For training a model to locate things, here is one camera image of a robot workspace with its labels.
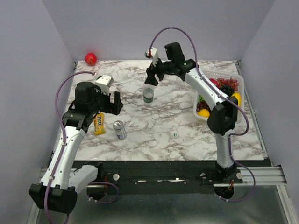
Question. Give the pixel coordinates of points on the white plastic fruit basket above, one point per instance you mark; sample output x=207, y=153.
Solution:
x=216, y=74

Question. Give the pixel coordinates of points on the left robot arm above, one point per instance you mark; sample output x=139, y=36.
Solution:
x=58, y=190

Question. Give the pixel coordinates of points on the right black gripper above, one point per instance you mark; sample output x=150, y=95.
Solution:
x=150, y=72

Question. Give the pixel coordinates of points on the dark purple grape bunch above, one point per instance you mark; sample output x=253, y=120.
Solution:
x=202, y=105

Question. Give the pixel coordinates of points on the green white bottle cap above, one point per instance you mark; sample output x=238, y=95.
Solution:
x=175, y=134

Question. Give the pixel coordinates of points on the red apple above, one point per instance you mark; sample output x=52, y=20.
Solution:
x=90, y=59

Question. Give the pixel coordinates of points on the yellow m&m's candy bag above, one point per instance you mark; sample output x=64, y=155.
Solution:
x=99, y=124

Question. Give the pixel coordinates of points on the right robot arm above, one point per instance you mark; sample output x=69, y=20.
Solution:
x=223, y=115

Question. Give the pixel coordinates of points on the red dragon fruit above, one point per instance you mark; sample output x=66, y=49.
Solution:
x=215, y=82

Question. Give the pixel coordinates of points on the orange fruit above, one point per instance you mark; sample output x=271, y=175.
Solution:
x=203, y=113

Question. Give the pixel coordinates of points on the green label water bottle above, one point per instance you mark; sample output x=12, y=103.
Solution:
x=148, y=93

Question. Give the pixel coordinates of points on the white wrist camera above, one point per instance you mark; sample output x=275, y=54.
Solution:
x=104, y=83
x=152, y=53

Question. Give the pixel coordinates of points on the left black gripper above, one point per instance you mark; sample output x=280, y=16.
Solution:
x=114, y=108

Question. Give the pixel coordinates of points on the tilted silver drink can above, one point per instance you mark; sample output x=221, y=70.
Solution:
x=119, y=128

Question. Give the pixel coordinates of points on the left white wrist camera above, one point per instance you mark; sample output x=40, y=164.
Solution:
x=104, y=83

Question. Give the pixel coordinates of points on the red grape bunch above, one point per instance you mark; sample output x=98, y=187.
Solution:
x=233, y=83

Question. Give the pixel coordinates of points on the black mounting base rail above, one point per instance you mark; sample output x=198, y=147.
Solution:
x=163, y=177

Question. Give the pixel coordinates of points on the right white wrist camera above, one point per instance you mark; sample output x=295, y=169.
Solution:
x=152, y=53

